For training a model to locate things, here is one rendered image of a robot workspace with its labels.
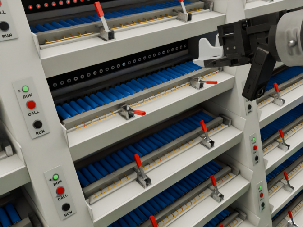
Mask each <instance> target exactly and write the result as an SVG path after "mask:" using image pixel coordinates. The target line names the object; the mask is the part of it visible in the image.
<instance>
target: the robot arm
mask: <svg viewBox="0 0 303 227"><path fill-rule="evenodd" d="M246 21H247V22H246ZM217 29H218V34H217V35H216V46H215V47H213V46H211V44H210V43H209V42H208V40H207V39H206V38H202V39H200V41H199V58H198V59H195V60H193V63H194V64H196V65H198V66H201V67H206V68H216V67H223V66H229V67H234V66H241V65H246V64H249V63H250V64H252V65H251V67H250V70H249V73H248V77H247V80H246V83H245V86H244V89H243V92H242V96H243V97H245V98H246V99H248V100H249V101H251V102H252V101H253V100H255V99H257V98H260V97H261V96H263V95H264V93H265V90H266V87H267V85H268V82H269V80H270V77H271V74H272V72H273V69H274V66H275V64H276V62H283V63H284V64H285V65H286V66H289V67H292V66H303V9H302V10H297V11H293V12H289V13H287V10H286V9H285V10H281V11H277V12H273V13H269V14H264V15H259V16H255V17H251V18H246V19H242V20H239V21H237V22H233V23H228V24H224V25H220V26H217ZM230 33H231V34H230ZM227 34H228V35H227Z"/></svg>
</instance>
